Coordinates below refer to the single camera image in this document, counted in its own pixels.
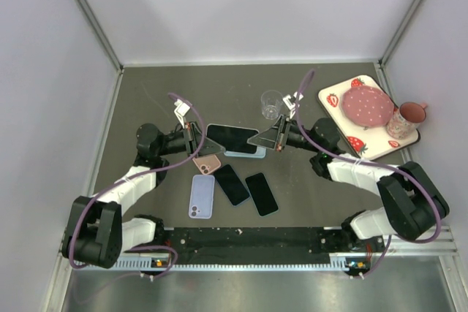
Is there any clear plastic cup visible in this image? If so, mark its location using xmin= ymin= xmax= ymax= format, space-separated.
xmin=260 ymin=90 xmax=283 ymax=120

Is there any grey slotted cable duct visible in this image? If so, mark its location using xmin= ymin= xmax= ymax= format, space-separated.
xmin=83 ymin=253 xmax=368 ymax=272

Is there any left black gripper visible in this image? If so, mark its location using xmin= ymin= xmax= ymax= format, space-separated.
xmin=156 ymin=121 xmax=226 ymax=158

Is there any light blue phone case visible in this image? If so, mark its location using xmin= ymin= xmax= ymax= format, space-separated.
xmin=224 ymin=147 xmax=266 ymax=159

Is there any black phone blue edge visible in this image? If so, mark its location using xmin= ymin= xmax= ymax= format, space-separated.
xmin=214 ymin=164 xmax=250 ymax=207

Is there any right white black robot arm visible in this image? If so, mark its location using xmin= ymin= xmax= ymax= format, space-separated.
xmin=248 ymin=115 xmax=450 ymax=251

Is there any pink phone case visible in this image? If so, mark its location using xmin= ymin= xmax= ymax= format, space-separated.
xmin=192 ymin=155 xmax=222 ymax=175

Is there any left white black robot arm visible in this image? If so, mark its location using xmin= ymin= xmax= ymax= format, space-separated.
xmin=61 ymin=122 xmax=225 ymax=269

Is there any pink floral mug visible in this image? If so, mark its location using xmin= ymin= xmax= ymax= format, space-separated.
xmin=386 ymin=102 xmax=428 ymax=140

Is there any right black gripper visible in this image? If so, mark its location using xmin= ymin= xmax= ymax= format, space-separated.
xmin=248 ymin=115 xmax=322 ymax=153

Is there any black phone white edge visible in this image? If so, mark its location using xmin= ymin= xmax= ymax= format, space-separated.
xmin=207 ymin=123 xmax=258 ymax=153

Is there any black phone middle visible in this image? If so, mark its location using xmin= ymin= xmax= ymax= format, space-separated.
xmin=245 ymin=172 xmax=279 ymax=217

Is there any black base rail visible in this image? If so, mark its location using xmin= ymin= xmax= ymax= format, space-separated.
xmin=152 ymin=227 xmax=384 ymax=265

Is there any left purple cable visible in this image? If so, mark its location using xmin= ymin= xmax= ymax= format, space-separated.
xmin=68 ymin=92 xmax=205 ymax=276

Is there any purple cable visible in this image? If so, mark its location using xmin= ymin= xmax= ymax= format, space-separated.
xmin=68 ymin=92 xmax=205 ymax=276
xmin=295 ymin=69 xmax=443 ymax=279

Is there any pink polka dot plate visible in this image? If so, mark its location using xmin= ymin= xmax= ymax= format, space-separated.
xmin=341 ymin=85 xmax=394 ymax=128

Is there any lavender phone case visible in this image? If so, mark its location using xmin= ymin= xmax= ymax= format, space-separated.
xmin=188 ymin=175 xmax=215 ymax=219

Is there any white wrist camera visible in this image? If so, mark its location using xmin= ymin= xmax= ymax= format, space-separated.
xmin=282 ymin=91 xmax=303 ymax=111
xmin=174 ymin=99 xmax=191 ymax=118

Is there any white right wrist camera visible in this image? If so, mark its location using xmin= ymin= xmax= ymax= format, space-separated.
xmin=282 ymin=91 xmax=303 ymax=111

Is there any strawberry pattern tray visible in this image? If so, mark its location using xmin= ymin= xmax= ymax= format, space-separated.
xmin=317 ymin=75 xmax=420 ymax=160

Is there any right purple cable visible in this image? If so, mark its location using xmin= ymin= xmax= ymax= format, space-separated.
xmin=295 ymin=69 xmax=443 ymax=279

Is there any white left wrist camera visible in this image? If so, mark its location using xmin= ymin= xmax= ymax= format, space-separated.
xmin=174 ymin=99 xmax=191 ymax=118

